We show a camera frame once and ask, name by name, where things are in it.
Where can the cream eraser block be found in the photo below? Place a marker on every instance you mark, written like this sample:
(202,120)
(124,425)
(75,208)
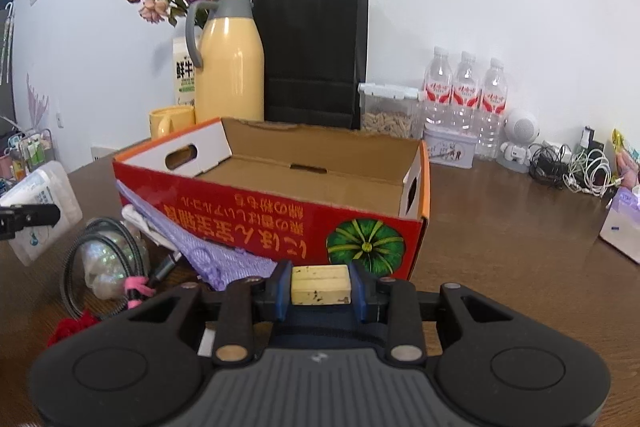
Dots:
(320,289)

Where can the purple flower wall sticker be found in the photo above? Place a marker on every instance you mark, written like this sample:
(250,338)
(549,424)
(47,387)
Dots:
(37,104)

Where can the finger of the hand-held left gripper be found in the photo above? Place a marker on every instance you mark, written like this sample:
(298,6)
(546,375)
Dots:
(35,214)

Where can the clear container of seeds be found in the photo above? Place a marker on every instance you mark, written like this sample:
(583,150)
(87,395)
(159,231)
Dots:
(387,119)

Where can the red fabric flower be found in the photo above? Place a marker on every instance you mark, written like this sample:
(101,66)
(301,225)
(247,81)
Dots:
(70,327)

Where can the purple knitted cloth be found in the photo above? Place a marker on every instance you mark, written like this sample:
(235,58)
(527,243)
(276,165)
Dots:
(225,267)

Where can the iridescent ball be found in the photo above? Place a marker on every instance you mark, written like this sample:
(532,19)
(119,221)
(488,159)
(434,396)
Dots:
(107,267)

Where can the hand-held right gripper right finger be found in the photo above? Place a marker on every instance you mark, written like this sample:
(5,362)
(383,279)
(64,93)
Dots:
(357,292)

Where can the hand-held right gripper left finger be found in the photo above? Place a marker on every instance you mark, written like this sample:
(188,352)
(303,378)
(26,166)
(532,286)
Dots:
(282,292)

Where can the white robot figurine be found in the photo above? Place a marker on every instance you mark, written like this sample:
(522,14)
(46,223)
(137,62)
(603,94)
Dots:
(520,127)

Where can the white wall socket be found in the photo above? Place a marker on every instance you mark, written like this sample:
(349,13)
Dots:
(102,153)

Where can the grey refrigerator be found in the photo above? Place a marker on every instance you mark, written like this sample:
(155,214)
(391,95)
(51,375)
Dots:
(6,57)

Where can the black paper bag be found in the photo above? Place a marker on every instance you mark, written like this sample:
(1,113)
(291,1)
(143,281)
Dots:
(310,57)

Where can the white cloth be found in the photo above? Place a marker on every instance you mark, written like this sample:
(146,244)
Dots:
(142,222)

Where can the yellow mug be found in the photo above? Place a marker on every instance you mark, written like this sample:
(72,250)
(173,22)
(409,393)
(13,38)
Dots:
(172,119)

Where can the red cardboard box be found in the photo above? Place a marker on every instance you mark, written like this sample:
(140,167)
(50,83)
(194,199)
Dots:
(280,217)

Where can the yellow thermos jug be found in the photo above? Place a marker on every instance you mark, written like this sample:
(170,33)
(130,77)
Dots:
(230,67)

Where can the white tin box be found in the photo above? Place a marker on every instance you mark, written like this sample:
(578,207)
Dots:
(450,149)

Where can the yellow snack packet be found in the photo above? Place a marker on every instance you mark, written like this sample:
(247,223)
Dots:
(622,144)

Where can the clear wet wipes pack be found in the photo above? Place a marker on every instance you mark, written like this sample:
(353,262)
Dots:
(45,192)

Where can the white milk carton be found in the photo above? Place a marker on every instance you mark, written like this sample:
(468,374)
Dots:
(184,77)

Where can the purple tissue pack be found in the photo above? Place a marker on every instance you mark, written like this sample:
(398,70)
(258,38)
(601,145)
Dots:
(622,227)

